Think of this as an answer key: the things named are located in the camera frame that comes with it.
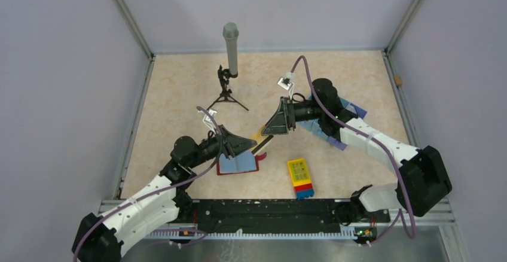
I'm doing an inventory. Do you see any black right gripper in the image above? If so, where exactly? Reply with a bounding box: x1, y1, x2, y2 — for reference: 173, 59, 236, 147
261, 97, 323, 136

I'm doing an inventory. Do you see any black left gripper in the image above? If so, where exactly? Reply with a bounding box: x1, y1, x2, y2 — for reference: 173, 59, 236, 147
188, 124, 257, 169

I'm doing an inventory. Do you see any gold credit card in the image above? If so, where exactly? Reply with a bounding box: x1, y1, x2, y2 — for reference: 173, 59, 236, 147
250, 126, 268, 145

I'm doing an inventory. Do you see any red leather card holder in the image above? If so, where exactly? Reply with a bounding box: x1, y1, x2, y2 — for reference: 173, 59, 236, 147
216, 151, 267, 176

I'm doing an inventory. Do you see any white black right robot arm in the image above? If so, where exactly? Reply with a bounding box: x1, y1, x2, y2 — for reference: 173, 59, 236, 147
261, 78, 453, 221

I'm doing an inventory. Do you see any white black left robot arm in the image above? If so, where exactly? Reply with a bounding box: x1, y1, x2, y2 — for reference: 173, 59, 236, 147
72, 125, 257, 261

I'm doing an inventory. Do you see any blue three-slot card box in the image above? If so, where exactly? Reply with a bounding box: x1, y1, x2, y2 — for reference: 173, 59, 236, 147
297, 98, 368, 151

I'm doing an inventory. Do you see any yellow red blue toy block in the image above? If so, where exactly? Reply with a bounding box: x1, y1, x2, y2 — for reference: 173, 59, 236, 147
287, 159, 314, 200

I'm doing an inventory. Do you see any black tripod stand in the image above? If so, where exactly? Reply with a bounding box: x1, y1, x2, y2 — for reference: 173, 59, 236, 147
206, 65, 249, 111

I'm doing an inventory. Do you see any grey microphone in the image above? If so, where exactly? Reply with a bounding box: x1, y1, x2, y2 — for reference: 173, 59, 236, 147
222, 22, 239, 78

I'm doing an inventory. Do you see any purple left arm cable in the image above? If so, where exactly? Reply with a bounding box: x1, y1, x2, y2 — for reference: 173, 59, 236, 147
72, 106, 227, 262

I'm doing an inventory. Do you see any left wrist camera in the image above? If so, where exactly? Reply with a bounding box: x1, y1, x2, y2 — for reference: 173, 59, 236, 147
197, 108, 217, 133

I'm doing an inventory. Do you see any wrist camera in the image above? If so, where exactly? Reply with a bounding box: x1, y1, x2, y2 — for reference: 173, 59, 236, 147
197, 108, 217, 133
277, 77, 295, 100

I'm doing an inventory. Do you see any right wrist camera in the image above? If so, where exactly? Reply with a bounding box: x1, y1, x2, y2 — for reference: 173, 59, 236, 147
277, 77, 295, 100

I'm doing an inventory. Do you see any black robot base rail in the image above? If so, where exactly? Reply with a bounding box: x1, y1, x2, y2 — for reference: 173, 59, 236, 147
174, 199, 391, 234

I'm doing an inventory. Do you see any small tan object on rail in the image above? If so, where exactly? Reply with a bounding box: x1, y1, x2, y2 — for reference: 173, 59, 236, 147
393, 75, 402, 87

